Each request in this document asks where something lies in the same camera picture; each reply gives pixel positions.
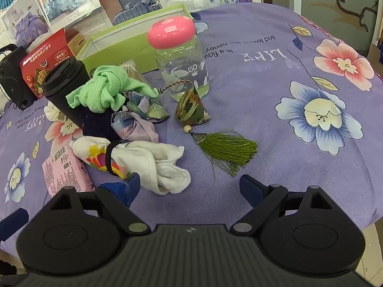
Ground red cracker box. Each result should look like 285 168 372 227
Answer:
19 28 75 100

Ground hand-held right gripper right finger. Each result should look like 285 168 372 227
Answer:
233 174 340 234

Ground pink sock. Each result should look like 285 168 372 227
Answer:
111 91 169 142

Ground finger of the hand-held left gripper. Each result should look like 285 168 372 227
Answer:
0 208 30 243

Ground cotton swabs packet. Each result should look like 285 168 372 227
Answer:
120 61 147 84

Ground green sachet with tassel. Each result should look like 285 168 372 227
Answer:
157 79 258 180

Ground dark purple knitted cloth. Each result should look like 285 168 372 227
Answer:
81 108 120 142

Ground blue floral bedding poster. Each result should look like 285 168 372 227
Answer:
31 0 104 24

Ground dark plaid bedding poster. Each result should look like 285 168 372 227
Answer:
96 0 163 26

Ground purple bedding poster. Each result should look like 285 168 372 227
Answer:
0 0 50 51

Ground black hair tie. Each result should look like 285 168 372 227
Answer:
105 142 130 176

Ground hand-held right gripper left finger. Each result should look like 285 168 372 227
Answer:
42 173 150 235

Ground knotted green towel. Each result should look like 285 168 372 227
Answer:
66 65 159 114

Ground black lidded travel cup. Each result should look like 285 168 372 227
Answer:
41 59 92 126

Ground green cardboard box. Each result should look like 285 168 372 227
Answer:
76 4 199 75

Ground purple floral tablecloth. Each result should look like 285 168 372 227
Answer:
0 2 383 264

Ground white towel with colourful print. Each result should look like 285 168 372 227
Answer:
69 136 192 196

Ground small pink box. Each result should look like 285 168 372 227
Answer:
42 143 96 193

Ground black speaker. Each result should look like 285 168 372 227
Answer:
0 43 35 111

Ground clear bottle with pink lid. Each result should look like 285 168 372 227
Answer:
147 16 209 101

